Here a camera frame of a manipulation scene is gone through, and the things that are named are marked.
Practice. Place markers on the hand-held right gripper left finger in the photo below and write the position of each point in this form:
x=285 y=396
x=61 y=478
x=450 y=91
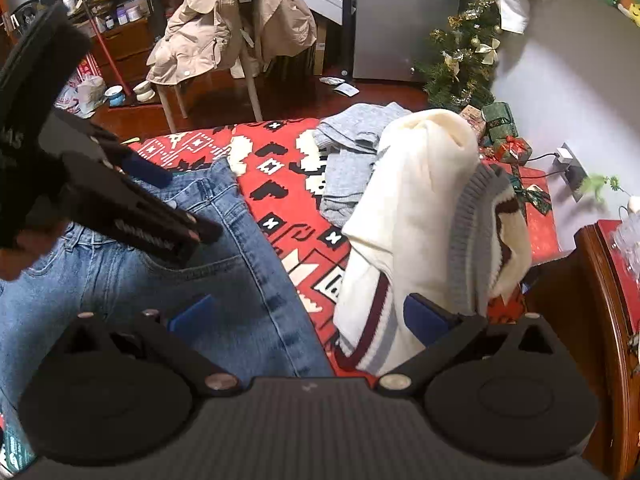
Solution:
x=192 y=315

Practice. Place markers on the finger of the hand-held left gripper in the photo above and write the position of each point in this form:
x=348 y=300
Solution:
x=145 y=170
x=150 y=230

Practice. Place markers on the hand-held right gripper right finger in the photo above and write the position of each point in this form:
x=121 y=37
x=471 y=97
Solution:
x=425 y=317

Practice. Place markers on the blue denim jeans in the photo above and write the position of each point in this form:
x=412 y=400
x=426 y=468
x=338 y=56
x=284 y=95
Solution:
x=240 y=270

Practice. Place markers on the person's left hand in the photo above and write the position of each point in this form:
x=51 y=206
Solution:
x=25 y=260

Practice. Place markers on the white plastic bag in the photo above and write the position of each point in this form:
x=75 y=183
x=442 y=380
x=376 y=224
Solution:
x=85 y=95

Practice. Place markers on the white bowl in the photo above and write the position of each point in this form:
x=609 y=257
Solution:
x=143 y=91

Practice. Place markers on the blue bowl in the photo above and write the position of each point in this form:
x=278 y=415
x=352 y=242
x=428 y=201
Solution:
x=114 y=96

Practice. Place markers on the red broom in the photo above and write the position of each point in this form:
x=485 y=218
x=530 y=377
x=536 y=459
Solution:
x=107 y=55

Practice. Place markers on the white striped knit sweater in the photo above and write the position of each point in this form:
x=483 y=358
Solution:
x=400 y=220

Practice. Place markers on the wooden dresser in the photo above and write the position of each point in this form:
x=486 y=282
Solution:
x=130 y=55

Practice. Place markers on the white lotion bottle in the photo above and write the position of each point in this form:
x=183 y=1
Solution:
x=68 y=2

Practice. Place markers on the beige chair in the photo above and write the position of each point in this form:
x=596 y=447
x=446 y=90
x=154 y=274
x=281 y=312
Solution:
x=252 y=90

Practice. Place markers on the red patterned blanket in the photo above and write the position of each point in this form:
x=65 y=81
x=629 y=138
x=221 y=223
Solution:
x=290 y=195

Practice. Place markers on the large red gift box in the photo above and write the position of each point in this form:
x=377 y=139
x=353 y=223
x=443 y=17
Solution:
x=542 y=230

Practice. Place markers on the beige jacket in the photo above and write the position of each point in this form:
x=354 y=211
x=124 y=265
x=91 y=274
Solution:
x=215 y=25

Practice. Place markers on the grey garment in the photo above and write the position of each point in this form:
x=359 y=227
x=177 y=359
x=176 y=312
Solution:
x=350 y=160

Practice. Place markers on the wooden bedside cabinet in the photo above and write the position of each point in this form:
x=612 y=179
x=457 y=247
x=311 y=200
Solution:
x=600 y=310

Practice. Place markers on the small red gift box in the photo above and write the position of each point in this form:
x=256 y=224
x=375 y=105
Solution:
x=512 y=149

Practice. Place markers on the green gift box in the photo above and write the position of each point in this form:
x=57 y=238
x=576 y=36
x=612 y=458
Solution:
x=497 y=120

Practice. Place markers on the white power adapter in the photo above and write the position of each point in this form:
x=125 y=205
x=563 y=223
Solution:
x=565 y=155

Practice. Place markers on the clear glass cups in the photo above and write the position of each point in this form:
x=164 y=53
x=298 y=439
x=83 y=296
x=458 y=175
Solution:
x=627 y=245

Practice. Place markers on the white paper packets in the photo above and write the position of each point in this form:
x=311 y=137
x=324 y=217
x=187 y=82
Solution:
x=346 y=90

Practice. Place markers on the black metal desk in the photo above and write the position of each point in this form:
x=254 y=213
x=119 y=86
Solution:
x=346 y=35

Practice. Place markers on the decorated christmas tree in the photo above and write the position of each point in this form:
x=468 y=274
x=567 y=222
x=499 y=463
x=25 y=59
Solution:
x=460 y=75

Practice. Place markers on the grey flat cardboard box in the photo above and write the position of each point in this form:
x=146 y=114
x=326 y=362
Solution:
x=325 y=2

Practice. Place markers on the grey refrigerator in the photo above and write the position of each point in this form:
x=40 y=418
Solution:
x=400 y=20

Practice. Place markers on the white hanging cloth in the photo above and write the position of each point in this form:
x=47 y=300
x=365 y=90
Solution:
x=512 y=7

